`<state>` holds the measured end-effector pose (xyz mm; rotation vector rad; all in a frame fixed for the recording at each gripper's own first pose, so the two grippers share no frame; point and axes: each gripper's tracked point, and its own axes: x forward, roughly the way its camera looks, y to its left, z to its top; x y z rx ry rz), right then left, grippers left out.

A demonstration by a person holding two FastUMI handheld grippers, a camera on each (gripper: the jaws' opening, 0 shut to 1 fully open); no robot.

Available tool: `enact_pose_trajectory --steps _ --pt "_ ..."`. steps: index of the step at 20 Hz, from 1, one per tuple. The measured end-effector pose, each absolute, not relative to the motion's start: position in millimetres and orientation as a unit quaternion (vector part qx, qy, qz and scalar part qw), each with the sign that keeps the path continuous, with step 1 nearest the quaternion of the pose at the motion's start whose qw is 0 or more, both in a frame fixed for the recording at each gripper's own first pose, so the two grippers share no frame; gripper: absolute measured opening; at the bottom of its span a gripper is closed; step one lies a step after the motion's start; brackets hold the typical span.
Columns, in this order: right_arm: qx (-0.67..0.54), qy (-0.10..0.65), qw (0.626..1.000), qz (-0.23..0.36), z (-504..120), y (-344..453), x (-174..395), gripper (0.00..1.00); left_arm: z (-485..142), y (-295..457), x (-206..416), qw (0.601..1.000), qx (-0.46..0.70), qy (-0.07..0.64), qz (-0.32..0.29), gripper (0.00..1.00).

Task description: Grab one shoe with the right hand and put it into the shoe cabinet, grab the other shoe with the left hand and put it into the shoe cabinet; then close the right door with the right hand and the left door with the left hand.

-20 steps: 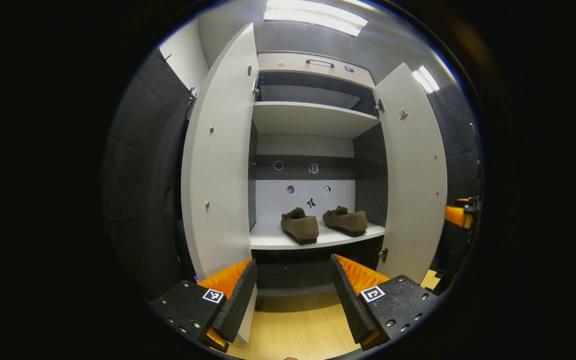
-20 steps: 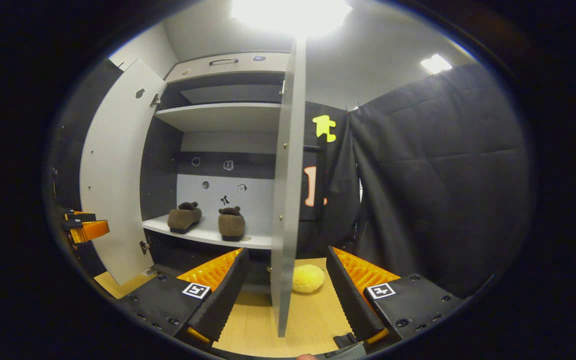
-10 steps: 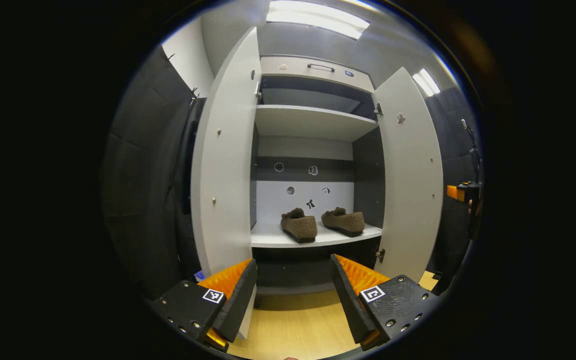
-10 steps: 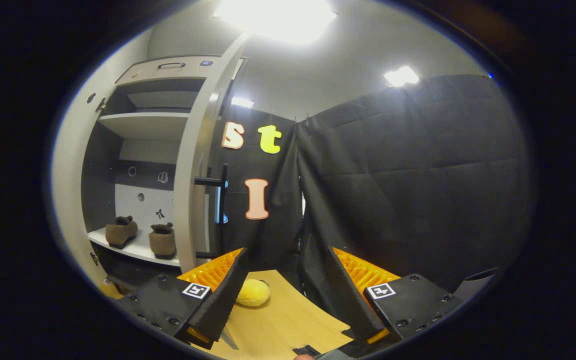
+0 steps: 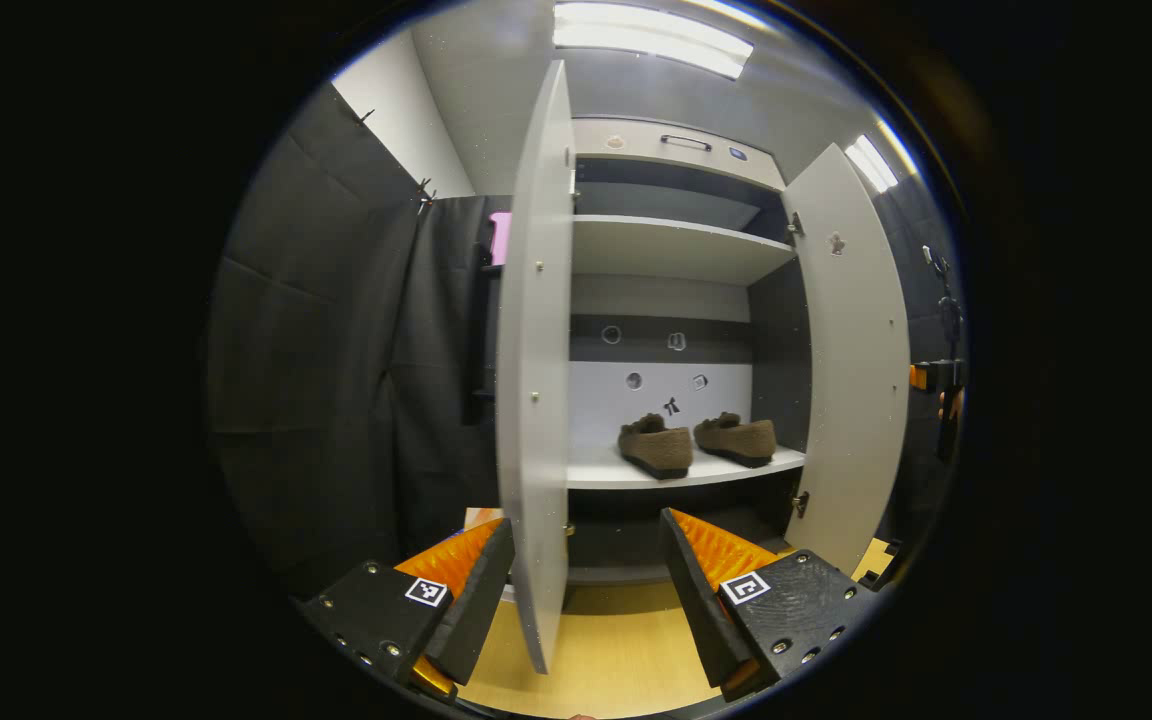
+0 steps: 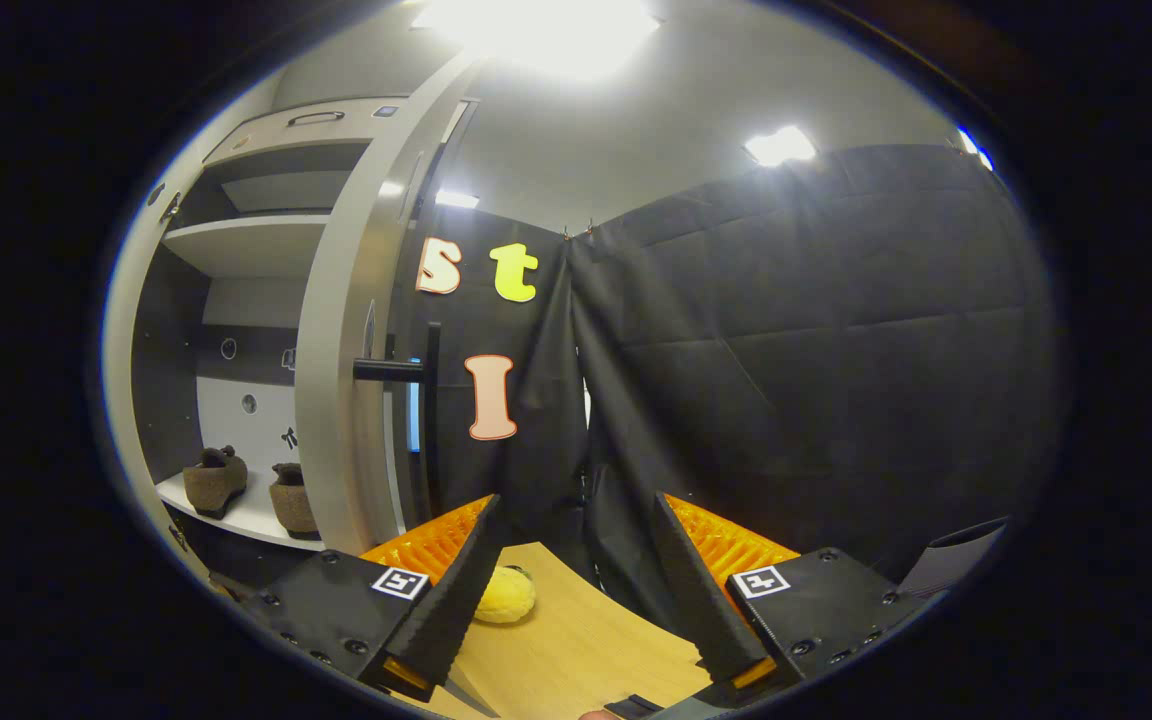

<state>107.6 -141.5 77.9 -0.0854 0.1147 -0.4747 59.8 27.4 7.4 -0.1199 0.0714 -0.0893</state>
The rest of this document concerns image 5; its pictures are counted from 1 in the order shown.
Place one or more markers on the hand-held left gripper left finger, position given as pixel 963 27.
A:
pixel 481 600

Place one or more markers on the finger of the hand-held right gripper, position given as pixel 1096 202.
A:
pixel 918 377

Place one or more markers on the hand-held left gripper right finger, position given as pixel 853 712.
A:
pixel 698 600

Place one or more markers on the grey cabinet door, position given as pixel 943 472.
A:
pixel 856 380
pixel 534 350

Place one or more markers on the brown fuzzy shoe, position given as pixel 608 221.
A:
pixel 741 440
pixel 658 448

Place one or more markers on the grey cabinet drawer front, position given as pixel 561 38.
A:
pixel 636 150

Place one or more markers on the small ceiling light panel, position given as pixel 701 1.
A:
pixel 871 163

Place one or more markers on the black backdrop cloth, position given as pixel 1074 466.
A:
pixel 336 350

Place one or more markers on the large ceiling light panel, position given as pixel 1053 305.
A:
pixel 651 38

